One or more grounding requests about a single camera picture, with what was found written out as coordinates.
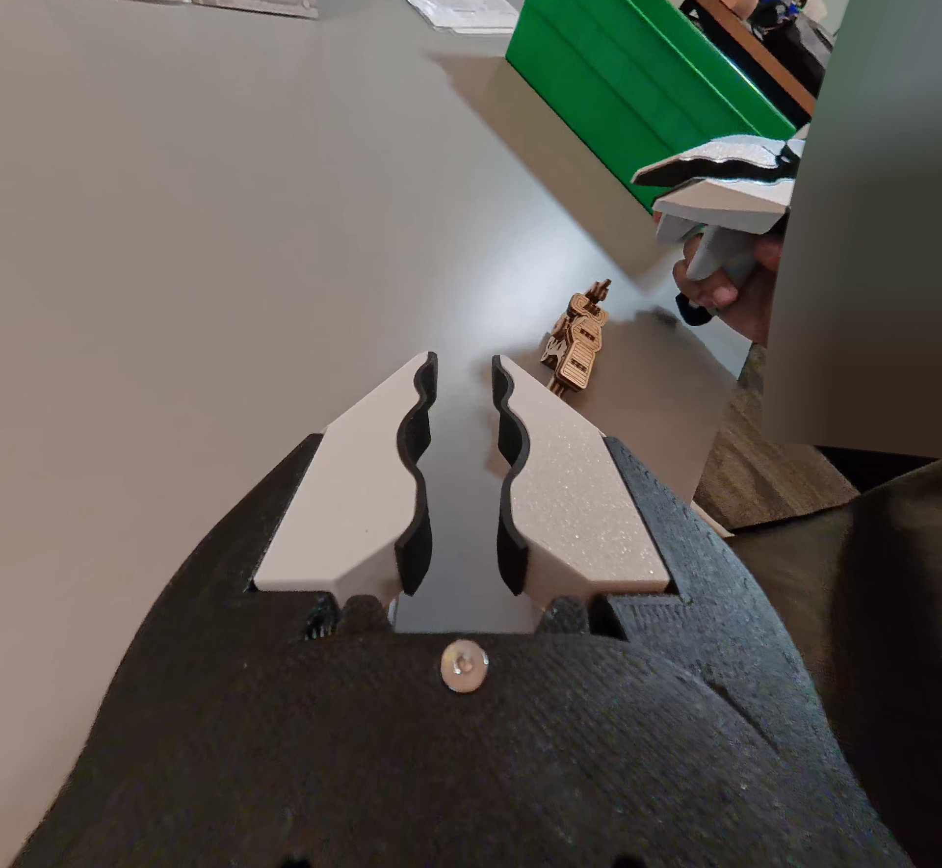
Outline person's right hand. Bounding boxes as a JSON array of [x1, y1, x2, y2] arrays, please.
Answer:
[[673, 234, 783, 346]]

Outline green plastic bin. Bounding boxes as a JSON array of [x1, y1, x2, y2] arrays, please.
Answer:
[[505, 0, 802, 214]]

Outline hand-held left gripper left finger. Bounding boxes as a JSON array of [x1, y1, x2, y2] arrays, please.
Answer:
[[252, 350, 440, 600]]

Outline grey desk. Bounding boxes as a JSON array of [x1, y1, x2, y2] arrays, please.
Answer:
[[0, 0, 755, 868]]

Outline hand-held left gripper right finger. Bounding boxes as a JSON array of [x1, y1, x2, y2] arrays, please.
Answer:
[[491, 355, 672, 603]]

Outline wooden work table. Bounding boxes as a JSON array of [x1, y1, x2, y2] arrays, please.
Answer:
[[636, 0, 819, 120]]

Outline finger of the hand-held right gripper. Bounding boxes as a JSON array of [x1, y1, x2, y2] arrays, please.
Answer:
[[631, 135, 808, 186], [651, 176, 797, 245]]

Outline wooden puzzle model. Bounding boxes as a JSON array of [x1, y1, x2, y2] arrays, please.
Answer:
[[539, 278, 613, 395]]

